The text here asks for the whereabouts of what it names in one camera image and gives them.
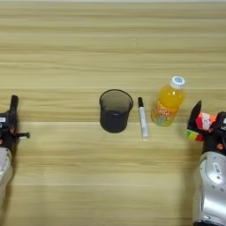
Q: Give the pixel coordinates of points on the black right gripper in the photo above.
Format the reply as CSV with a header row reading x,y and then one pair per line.
x,y
214,141

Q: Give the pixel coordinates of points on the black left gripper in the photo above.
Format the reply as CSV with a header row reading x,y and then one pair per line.
x,y
9,139

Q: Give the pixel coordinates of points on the colourful puzzle cube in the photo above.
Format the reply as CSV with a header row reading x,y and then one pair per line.
x,y
206,121

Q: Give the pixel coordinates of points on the black mesh pen cup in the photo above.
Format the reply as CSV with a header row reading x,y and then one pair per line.
x,y
115,113

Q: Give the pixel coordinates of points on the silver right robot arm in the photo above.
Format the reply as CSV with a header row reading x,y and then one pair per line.
x,y
210,188

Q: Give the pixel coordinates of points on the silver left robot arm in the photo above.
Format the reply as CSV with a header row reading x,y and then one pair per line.
x,y
4,167

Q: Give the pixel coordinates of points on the left gripper labelled black box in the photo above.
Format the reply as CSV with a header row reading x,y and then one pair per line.
x,y
3,121

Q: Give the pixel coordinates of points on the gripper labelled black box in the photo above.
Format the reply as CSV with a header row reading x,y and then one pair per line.
x,y
222,121
3,121

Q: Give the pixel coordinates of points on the right gripper labelled black box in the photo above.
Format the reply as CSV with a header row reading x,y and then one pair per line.
x,y
222,121

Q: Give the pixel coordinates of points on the orange juice bottle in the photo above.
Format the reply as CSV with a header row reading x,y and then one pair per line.
x,y
168,104

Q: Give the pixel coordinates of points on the white marker black cap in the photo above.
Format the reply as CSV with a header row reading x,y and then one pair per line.
x,y
143,120

